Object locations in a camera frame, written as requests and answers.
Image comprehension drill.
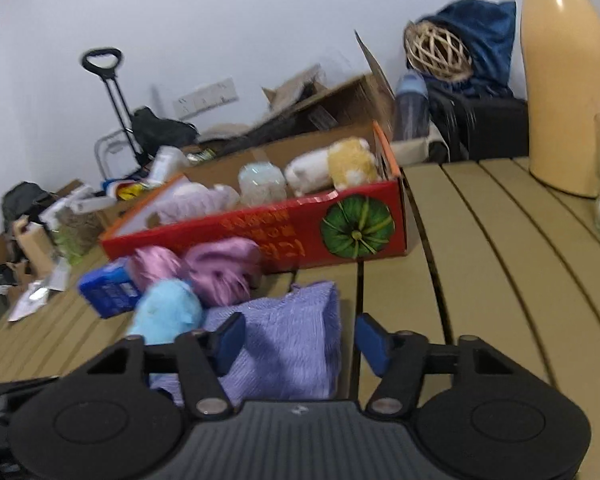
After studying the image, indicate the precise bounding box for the blue tissue pack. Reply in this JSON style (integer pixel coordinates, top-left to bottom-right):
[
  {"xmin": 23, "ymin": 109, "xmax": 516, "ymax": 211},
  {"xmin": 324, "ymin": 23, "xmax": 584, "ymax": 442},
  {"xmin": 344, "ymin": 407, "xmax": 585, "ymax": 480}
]
[{"xmin": 77, "ymin": 258, "xmax": 143, "ymax": 320}]

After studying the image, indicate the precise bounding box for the white plush toy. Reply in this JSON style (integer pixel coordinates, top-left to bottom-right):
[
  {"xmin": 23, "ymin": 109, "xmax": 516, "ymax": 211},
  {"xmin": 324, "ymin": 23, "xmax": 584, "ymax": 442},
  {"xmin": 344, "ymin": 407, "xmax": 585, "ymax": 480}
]
[{"xmin": 284, "ymin": 149, "xmax": 333, "ymax": 197}]

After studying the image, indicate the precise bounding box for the white plastic bottle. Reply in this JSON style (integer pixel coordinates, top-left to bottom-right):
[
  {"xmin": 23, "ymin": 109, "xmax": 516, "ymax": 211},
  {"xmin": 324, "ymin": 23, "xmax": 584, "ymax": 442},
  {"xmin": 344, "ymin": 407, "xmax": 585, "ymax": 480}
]
[{"xmin": 147, "ymin": 146, "xmax": 191, "ymax": 185}]

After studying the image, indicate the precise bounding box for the yellow plush toy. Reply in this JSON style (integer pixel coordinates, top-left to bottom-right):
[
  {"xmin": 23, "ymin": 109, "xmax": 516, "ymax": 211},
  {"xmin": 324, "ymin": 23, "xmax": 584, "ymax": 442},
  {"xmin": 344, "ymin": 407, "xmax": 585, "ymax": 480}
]
[{"xmin": 327, "ymin": 137, "xmax": 381, "ymax": 192}]

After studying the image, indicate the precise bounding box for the black suitcase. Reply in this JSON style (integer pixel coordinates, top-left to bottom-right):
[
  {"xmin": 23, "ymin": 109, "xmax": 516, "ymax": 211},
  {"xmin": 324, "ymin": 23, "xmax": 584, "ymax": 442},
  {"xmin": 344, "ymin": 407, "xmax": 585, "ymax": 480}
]
[{"xmin": 425, "ymin": 82, "xmax": 530, "ymax": 163}]

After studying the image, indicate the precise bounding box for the open brown cardboard box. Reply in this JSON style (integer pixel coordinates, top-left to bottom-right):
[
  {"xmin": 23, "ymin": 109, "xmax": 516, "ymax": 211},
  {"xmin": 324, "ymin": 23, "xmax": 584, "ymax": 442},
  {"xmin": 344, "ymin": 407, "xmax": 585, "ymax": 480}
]
[{"xmin": 200, "ymin": 30, "xmax": 398, "ymax": 153}]

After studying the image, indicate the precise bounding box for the woven rattan ball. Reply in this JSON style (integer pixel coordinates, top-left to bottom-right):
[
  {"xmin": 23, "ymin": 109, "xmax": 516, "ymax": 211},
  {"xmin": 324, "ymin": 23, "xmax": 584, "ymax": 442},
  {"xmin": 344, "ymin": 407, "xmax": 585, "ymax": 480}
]
[{"xmin": 404, "ymin": 20, "xmax": 473, "ymax": 82}]

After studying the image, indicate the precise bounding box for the white paper sheet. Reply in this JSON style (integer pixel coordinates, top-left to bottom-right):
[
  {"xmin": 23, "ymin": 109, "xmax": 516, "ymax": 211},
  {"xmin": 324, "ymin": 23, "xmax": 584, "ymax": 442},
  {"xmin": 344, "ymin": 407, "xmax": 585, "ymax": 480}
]
[{"xmin": 7, "ymin": 290, "xmax": 51, "ymax": 322}]

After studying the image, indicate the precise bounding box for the black trolley handle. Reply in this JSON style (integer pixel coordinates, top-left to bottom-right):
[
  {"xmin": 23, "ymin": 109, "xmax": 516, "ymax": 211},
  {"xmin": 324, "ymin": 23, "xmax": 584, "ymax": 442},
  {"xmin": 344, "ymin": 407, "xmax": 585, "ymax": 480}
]
[{"xmin": 81, "ymin": 48, "xmax": 146, "ymax": 166}]

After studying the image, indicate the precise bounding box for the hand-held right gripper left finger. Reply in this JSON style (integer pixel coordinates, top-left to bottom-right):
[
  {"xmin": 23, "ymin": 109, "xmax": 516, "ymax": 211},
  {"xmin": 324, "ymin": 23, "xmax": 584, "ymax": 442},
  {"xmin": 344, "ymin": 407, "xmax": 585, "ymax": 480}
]
[{"xmin": 72, "ymin": 311, "xmax": 248, "ymax": 421}]

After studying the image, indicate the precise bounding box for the purple knitted cloth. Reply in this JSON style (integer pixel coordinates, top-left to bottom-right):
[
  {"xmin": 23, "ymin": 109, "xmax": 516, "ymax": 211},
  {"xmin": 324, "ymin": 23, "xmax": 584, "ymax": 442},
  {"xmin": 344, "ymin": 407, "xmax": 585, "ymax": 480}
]
[{"xmin": 150, "ymin": 281, "xmax": 343, "ymax": 406}]

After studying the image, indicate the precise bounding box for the blue water bottle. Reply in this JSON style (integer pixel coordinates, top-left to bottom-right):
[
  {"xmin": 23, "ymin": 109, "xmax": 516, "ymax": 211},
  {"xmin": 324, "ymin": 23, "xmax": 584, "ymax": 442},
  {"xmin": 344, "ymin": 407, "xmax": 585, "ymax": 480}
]
[{"xmin": 392, "ymin": 71, "xmax": 431, "ymax": 142}]

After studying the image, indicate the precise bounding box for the black trolley bag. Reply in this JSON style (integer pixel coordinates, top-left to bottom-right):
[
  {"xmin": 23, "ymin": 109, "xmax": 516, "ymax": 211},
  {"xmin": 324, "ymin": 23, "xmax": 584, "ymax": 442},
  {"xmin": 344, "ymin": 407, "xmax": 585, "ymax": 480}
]
[{"xmin": 130, "ymin": 106, "xmax": 199, "ymax": 153}]

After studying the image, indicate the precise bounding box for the yellow thermos jug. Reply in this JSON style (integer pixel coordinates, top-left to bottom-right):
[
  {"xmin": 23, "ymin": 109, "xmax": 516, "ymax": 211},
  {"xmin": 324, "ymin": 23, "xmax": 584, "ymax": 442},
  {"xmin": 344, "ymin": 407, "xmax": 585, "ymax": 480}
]
[{"xmin": 510, "ymin": 0, "xmax": 600, "ymax": 198}]

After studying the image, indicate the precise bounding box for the white wall outlet strip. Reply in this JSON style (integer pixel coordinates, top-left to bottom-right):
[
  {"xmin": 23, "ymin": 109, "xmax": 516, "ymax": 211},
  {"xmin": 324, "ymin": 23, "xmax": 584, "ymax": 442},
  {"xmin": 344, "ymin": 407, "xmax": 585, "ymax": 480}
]
[{"xmin": 172, "ymin": 77, "xmax": 239, "ymax": 115}]

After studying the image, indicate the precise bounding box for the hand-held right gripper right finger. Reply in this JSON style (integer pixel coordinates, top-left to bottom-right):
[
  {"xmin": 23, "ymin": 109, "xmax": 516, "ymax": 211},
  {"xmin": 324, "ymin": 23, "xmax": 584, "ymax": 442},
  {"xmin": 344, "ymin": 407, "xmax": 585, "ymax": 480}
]
[{"xmin": 355, "ymin": 313, "xmax": 526, "ymax": 418}]

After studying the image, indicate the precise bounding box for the small brown cardboard box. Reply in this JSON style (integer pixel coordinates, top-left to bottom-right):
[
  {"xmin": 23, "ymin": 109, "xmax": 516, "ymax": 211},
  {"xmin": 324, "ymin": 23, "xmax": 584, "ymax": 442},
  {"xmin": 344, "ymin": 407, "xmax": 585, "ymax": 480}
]
[{"xmin": 97, "ymin": 175, "xmax": 181, "ymax": 233}]

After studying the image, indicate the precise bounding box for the dark blue fabric bag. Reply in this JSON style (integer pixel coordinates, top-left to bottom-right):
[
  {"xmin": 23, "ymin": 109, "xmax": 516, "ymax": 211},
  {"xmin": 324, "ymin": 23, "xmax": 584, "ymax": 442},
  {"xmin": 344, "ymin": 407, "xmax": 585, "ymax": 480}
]
[{"xmin": 419, "ymin": 0, "xmax": 518, "ymax": 101}]

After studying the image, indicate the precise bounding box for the light blue plush toy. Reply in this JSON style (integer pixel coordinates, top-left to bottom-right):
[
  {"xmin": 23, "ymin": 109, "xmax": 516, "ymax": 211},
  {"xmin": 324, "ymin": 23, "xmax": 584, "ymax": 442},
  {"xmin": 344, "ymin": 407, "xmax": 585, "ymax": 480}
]
[{"xmin": 125, "ymin": 280, "xmax": 205, "ymax": 346}]

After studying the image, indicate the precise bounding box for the black backpack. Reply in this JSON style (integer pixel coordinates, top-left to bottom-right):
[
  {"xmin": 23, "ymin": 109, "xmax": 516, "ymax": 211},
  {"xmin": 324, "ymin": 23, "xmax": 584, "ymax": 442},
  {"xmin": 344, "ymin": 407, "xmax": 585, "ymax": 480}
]
[{"xmin": 1, "ymin": 181, "xmax": 56, "ymax": 221}]

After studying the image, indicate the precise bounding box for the clear mesh ball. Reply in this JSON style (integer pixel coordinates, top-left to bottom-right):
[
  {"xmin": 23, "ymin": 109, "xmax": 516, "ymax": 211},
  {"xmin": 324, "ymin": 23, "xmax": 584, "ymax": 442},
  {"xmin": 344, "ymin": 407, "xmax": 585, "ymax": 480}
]
[{"xmin": 237, "ymin": 161, "xmax": 288, "ymax": 207}]

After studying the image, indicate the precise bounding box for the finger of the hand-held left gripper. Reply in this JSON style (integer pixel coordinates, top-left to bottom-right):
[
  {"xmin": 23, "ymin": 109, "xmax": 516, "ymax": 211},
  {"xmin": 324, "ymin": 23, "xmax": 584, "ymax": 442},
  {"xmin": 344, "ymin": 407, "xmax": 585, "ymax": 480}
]
[{"xmin": 0, "ymin": 376, "xmax": 63, "ymax": 397}]

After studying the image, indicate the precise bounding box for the red cardboard box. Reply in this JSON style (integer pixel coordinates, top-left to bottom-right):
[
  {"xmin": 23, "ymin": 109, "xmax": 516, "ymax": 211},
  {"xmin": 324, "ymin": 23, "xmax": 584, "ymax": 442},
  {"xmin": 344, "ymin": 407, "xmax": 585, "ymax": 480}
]
[{"xmin": 100, "ymin": 121, "xmax": 408, "ymax": 273}]

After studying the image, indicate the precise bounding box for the white folding chair frame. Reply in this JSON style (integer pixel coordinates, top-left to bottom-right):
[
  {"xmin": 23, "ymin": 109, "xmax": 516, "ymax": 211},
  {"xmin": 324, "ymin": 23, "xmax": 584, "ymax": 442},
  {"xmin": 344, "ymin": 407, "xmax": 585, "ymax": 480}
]
[{"xmin": 94, "ymin": 127, "xmax": 136, "ymax": 181}]

